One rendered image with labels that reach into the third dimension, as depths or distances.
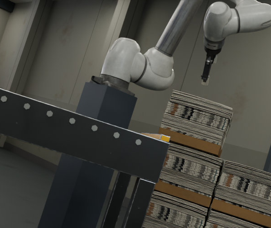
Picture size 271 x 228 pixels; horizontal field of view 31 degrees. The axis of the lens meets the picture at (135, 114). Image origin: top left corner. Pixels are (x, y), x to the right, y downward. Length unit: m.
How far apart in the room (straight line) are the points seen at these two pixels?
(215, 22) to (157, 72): 0.64
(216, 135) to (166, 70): 0.52
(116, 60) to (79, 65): 5.62
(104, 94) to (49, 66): 6.54
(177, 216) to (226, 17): 0.88
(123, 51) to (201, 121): 0.54
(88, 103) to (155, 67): 0.39
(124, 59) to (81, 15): 6.17
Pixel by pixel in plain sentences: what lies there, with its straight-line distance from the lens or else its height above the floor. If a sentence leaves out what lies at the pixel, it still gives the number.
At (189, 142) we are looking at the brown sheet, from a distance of 2.19.
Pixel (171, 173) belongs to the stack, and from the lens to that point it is 2.20.
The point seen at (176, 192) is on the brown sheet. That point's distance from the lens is 2.20.
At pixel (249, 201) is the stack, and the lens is 2.19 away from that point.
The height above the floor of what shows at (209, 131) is 0.93.
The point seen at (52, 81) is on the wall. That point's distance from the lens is 8.59.
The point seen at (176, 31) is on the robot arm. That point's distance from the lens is 2.51.
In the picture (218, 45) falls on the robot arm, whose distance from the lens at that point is 2.07.
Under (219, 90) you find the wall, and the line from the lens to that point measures 5.65.
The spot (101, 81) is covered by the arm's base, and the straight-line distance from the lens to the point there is 2.41.
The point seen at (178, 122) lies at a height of 0.93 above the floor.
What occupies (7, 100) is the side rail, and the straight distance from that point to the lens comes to 1.38.
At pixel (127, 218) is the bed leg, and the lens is 1.40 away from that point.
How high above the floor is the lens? 0.76
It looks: 4 degrees up
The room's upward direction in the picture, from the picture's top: 18 degrees clockwise
